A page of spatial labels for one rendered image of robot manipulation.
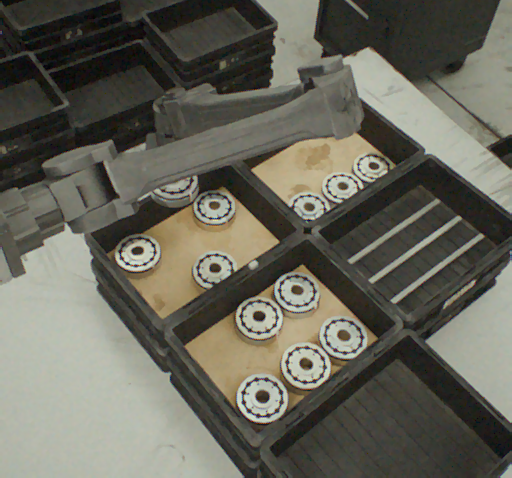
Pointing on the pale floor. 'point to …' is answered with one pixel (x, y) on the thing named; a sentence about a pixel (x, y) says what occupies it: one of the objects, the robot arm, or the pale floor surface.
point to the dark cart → (409, 13)
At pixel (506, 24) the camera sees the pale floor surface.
